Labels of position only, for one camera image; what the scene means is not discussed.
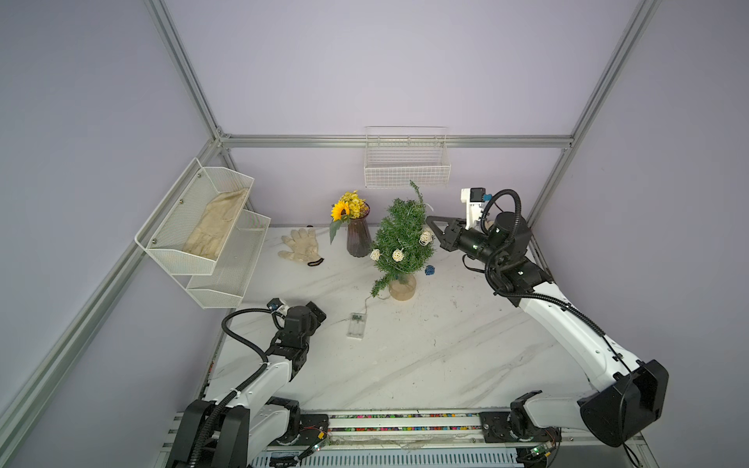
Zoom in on white two-tier mesh shelf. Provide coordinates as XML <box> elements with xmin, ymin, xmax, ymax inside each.
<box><xmin>135</xmin><ymin>160</ymin><xmax>270</xmax><ymax>309</ymax></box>

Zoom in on small green christmas tree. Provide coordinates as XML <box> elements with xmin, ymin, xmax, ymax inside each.
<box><xmin>370</xmin><ymin>181</ymin><xmax>434</xmax><ymax>298</ymax></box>

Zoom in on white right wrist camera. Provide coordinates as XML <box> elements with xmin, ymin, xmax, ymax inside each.
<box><xmin>460</xmin><ymin>187</ymin><xmax>493</xmax><ymax>229</ymax></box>

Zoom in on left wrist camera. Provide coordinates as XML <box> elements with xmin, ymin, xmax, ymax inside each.
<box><xmin>266</xmin><ymin>298</ymin><xmax>289</xmax><ymax>316</ymax></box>

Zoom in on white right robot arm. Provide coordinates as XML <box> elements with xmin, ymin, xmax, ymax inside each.
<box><xmin>426</xmin><ymin>212</ymin><xmax>669</xmax><ymax>448</ymax></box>

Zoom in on cream glove in shelf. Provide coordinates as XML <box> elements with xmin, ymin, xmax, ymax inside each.
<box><xmin>183</xmin><ymin>188</ymin><xmax>250</xmax><ymax>261</ymax></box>

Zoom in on dark glass vase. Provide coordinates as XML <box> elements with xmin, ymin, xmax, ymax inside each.
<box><xmin>346</xmin><ymin>203</ymin><xmax>372</xmax><ymax>259</ymax></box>

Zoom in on white wire wall basket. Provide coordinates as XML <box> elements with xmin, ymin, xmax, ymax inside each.
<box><xmin>364</xmin><ymin>126</ymin><xmax>452</xmax><ymax>189</ymax></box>

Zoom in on rattan ball string lights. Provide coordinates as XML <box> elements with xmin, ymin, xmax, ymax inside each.
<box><xmin>370</xmin><ymin>228</ymin><xmax>434</xmax><ymax>275</ymax></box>

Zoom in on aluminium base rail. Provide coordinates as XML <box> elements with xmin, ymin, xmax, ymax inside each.
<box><xmin>154</xmin><ymin>408</ymin><xmax>659</xmax><ymax>468</ymax></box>

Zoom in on yellow sunflower bouquet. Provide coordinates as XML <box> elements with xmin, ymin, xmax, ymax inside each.
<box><xmin>330</xmin><ymin>190</ymin><xmax>370</xmax><ymax>242</ymax></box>

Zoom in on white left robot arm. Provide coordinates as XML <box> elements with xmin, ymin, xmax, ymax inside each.
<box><xmin>166</xmin><ymin>298</ymin><xmax>327</xmax><ymax>467</ymax></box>

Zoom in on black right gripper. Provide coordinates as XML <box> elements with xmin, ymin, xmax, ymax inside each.
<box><xmin>428</xmin><ymin>217</ymin><xmax>506</xmax><ymax>271</ymax></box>

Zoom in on clear battery box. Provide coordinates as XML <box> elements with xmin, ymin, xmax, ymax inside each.
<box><xmin>346</xmin><ymin>313</ymin><xmax>368</xmax><ymax>340</ymax></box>

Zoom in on cream glove on table left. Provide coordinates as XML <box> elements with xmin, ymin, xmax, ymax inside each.
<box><xmin>278</xmin><ymin>226</ymin><xmax>324</xmax><ymax>267</ymax></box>

